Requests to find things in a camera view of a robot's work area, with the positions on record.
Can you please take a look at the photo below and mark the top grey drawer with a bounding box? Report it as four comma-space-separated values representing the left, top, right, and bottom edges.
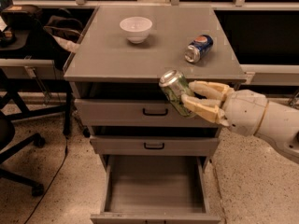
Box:
75, 99, 217, 128

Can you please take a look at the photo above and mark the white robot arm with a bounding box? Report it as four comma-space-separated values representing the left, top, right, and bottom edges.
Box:
181, 81, 299, 163

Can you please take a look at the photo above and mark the dark bag on desk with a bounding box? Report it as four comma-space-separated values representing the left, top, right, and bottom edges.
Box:
44, 15, 83, 42

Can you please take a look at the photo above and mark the black middle drawer handle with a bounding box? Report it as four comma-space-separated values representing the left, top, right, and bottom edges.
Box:
143, 143, 164, 150

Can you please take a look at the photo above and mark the bottom grey open drawer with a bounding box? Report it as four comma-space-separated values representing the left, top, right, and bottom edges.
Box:
91, 156, 221, 224

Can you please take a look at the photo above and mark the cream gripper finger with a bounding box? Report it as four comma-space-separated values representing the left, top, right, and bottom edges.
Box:
189, 81, 235, 101
181, 94, 229, 127

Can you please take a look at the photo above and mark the black drawer handle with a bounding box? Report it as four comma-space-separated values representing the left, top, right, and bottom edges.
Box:
143, 143, 164, 150
142, 108, 168, 117

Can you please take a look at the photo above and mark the black top drawer handle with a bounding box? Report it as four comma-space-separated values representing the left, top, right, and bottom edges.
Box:
142, 108, 168, 117

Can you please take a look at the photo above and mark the black office chair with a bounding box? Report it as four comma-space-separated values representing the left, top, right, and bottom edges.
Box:
0, 111, 46, 197

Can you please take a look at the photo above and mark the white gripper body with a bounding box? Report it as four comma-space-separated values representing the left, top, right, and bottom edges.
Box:
222, 90, 268, 136

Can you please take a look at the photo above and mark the white ceramic bowl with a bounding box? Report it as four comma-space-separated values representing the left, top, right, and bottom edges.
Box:
120, 17, 152, 44

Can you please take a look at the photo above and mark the dark side desk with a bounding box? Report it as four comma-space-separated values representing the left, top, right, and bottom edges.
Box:
0, 27, 72, 135

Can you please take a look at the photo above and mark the green soda can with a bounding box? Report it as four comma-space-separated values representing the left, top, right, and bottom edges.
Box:
159, 70, 195, 118

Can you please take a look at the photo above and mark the middle grey drawer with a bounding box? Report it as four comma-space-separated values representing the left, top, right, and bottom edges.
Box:
91, 136, 219, 157

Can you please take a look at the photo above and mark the black floor cable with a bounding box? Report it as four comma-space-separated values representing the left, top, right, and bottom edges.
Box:
22, 133, 69, 224

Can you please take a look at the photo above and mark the grey drawer cabinet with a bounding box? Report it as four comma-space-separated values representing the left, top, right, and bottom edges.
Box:
63, 5, 248, 173

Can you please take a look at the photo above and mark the blue pepsi can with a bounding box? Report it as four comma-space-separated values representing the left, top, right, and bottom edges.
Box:
184, 35, 213, 63

